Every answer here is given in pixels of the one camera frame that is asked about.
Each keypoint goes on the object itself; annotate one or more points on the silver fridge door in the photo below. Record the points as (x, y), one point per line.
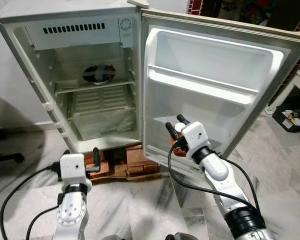
(215, 55)

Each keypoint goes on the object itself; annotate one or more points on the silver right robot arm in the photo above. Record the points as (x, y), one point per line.
(215, 167)

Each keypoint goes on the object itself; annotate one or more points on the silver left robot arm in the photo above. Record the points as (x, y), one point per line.
(72, 212)

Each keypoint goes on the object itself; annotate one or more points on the clear fridge shelf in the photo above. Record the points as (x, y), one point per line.
(115, 85)

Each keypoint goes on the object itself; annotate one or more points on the grey fridge body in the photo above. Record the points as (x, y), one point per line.
(80, 35)

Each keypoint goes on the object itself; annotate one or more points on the clear crisper drawer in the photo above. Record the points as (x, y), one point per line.
(105, 127)

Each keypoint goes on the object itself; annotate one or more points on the orange brick and wood base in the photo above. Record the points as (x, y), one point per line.
(140, 157)

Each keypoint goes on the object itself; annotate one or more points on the ribbed crisper cover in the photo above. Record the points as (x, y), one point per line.
(100, 100)

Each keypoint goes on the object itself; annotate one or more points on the robot left leg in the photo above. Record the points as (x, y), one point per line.
(112, 237)

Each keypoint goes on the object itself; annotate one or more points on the robot leg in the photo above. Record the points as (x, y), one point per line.
(181, 236)
(112, 237)

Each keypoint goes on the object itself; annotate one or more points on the metal bowl dark contents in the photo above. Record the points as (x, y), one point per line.
(97, 75)

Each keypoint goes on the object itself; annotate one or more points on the black chair base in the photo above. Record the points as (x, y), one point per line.
(5, 157)

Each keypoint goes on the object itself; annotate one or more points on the robot right leg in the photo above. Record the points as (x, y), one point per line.
(181, 236)

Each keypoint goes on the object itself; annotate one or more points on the black storage bin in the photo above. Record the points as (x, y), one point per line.
(282, 120)

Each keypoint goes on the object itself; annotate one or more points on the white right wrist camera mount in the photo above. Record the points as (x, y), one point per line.
(195, 136)

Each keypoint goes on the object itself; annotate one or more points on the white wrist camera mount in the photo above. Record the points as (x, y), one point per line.
(195, 136)
(72, 167)

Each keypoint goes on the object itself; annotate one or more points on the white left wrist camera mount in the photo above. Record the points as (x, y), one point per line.
(72, 167)

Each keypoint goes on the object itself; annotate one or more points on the white door shelf rail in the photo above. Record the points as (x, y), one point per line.
(205, 87)

